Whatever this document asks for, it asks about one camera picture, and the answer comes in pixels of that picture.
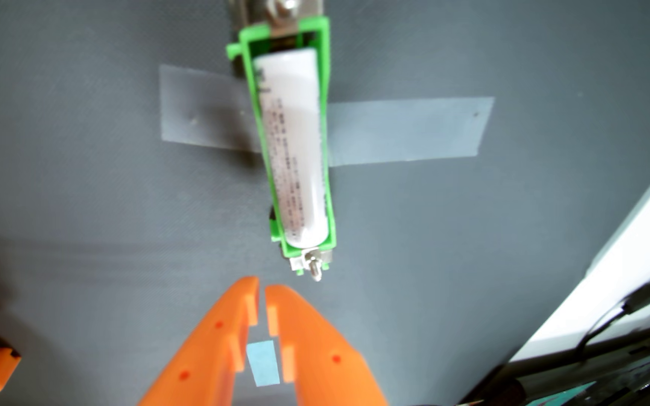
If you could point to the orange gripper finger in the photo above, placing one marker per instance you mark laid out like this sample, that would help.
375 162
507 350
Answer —
206 355
325 361

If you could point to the white cylindrical battery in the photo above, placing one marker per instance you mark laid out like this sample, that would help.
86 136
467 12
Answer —
294 146

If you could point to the green battery holder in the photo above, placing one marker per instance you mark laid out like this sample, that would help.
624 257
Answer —
324 67

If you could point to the dark grey table mat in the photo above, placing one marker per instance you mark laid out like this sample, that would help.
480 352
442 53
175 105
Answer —
76 197

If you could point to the translucent tape strip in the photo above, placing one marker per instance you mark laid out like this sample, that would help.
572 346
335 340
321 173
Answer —
404 129

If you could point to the black Dell laptop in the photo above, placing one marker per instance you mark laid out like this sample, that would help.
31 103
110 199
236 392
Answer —
613 375

